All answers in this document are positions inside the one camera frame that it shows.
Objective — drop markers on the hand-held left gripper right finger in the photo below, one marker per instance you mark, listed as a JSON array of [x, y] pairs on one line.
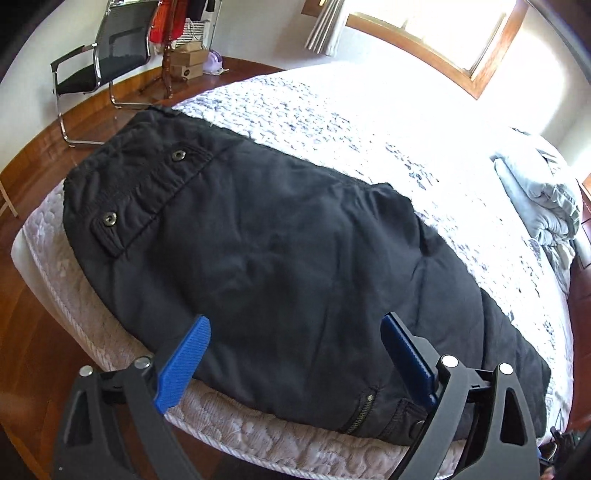
[[406, 355]]

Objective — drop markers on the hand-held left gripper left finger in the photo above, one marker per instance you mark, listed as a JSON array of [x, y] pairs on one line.
[[184, 360]]

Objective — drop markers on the black pants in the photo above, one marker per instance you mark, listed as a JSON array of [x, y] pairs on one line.
[[277, 254]]

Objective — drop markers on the wooden nightstand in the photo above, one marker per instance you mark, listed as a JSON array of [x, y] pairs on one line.
[[582, 323]]

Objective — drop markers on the folded grey blanket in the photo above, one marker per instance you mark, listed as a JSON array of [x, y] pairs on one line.
[[531, 194]]

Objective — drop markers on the white leaf print bedspread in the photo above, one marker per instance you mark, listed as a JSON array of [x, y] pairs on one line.
[[369, 138]]

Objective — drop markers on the cardboard box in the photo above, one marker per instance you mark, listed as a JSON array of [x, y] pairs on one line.
[[187, 71], [189, 56]]

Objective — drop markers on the wooden coat rack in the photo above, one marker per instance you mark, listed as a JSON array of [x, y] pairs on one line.
[[165, 64]]

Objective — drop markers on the purple white bag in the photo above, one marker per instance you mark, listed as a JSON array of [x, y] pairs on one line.
[[214, 63]]

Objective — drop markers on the black mesh chrome chair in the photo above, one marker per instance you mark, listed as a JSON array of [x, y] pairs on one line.
[[120, 46]]

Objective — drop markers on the white striped bag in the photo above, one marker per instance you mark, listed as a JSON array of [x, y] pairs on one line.
[[194, 31]]

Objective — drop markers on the white curtain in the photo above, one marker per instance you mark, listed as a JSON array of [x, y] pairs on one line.
[[325, 27]]

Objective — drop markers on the red garment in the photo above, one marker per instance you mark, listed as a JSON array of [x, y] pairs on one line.
[[157, 23]]

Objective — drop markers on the black garment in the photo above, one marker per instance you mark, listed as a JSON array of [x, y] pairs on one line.
[[198, 8]]

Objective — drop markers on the wooden frame window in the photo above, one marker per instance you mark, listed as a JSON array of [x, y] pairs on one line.
[[429, 27]]

